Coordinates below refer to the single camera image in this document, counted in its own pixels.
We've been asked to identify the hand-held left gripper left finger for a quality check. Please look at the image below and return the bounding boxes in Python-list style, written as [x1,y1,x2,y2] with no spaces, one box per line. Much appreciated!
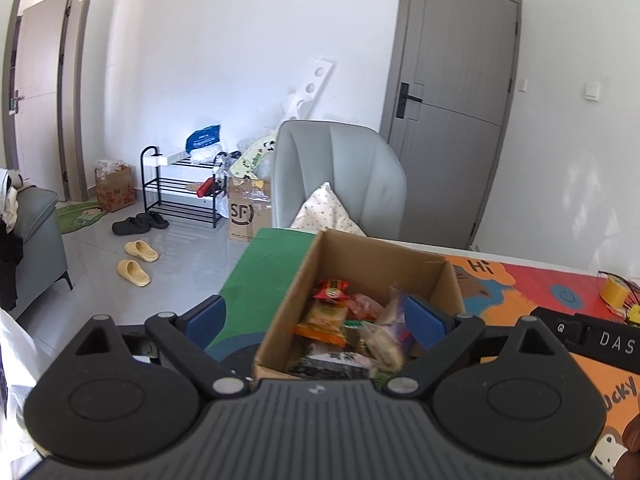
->
[75,295,251,400]

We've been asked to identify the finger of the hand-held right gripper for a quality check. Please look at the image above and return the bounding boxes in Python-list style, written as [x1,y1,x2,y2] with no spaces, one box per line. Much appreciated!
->
[530,305,576,348]

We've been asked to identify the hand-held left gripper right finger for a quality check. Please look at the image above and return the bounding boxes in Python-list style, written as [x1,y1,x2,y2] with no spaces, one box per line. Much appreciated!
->
[382,295,568,400]

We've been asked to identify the purple white long snack packet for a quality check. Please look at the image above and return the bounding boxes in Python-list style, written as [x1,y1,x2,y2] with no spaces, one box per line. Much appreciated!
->
[372,287,413,371]

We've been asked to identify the dark pink snack packet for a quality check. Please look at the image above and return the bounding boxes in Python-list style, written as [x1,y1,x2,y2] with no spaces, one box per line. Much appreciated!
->
[347,294,386,322]

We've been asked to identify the red snack bar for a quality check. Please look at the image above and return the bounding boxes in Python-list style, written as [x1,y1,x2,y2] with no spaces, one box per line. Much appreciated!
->
[314,280,351,306]

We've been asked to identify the yellow tape roll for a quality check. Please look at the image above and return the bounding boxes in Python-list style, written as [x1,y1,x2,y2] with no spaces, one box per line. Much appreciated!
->
[600,275,633,306]

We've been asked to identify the colourful printed table mat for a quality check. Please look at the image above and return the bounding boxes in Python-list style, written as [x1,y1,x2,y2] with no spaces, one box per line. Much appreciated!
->
[207,227,640,480]

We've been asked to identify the yellow slipper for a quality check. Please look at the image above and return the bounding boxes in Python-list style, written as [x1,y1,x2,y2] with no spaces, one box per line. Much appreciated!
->
[124,240,160,262]
[117,259,151,287]

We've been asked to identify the brown cardboard box black print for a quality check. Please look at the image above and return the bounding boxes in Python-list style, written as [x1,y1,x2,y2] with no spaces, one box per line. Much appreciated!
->
[228,176,273,243]

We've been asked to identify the black shoe rack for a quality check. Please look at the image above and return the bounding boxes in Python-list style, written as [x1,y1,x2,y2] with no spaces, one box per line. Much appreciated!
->
[141,146,226,228]

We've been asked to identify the white dotted pillow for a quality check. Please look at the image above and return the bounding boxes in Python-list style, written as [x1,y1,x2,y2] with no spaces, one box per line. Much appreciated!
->
[290,182,368,236]

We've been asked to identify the small brown carton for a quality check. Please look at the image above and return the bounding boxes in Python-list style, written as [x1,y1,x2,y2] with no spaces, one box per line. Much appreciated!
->
[95,160,136,212]

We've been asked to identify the green round rug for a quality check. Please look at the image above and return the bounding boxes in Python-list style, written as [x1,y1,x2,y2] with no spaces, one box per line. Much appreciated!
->
[56,201,108,235]

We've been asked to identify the green panda print bag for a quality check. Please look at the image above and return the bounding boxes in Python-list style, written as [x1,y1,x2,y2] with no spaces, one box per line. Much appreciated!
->
[230,132,278,178]

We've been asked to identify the grey chair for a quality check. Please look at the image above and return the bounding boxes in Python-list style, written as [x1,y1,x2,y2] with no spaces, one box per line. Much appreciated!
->
[270,120,408,241]

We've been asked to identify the blue plastic bag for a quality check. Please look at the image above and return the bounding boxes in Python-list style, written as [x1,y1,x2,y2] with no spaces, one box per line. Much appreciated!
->
[186,125,221,153]

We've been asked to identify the grey sofa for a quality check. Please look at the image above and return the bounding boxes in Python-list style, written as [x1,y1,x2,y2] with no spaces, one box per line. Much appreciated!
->
[0,180,73,321]

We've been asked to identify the white plastic bag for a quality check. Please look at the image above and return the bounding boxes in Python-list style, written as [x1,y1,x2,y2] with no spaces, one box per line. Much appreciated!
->
[0,307,43,478]

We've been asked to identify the dark clothes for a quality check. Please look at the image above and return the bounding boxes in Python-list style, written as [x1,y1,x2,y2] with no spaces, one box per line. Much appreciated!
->
[0,167,26,311]

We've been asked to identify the grey door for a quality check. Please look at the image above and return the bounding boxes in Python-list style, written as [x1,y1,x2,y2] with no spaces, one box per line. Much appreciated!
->
[382,0,521,251]

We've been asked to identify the white foam board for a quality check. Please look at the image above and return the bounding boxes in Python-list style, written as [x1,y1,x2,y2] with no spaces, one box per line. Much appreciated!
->
[280,57,335,123]

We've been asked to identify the black door handle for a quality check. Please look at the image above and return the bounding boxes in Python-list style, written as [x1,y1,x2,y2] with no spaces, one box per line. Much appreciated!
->
[395,82,423,120]

